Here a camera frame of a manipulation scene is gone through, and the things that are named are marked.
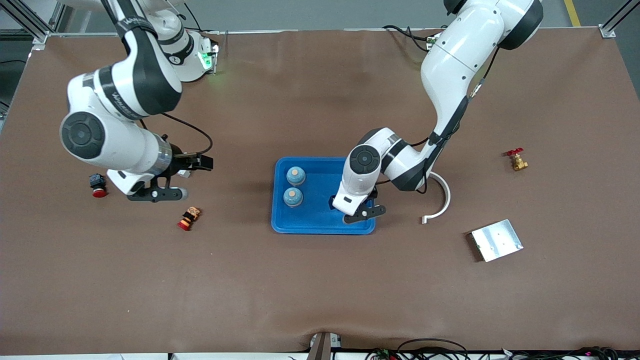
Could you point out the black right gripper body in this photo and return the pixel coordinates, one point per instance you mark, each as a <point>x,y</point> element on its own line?
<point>178,161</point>

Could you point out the white circuit breaker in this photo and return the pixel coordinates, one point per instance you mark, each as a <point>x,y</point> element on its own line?
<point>184,174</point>

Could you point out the aluminium frame profile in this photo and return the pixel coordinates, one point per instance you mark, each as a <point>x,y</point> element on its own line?
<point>617,20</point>
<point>40,36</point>

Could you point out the red mushroom push button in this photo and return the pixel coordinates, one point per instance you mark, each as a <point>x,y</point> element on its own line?
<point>97,181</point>

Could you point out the light blue call bell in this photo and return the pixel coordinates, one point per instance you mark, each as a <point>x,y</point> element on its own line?
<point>296,175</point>
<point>293,197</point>

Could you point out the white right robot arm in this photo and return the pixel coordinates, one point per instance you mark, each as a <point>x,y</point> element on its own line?
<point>115,145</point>

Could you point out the blue plastic tray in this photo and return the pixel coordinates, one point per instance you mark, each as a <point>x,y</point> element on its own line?
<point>310,220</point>

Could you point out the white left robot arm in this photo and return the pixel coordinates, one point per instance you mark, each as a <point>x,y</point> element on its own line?
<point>460,50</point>

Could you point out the white curved plastic bracket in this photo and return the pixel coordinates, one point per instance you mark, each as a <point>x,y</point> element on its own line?
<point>446,202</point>

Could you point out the silver metal plate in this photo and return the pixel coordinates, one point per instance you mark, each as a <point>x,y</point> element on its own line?
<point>497,241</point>

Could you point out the orange emergency stop switch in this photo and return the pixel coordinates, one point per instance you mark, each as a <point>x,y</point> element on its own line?
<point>189,218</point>

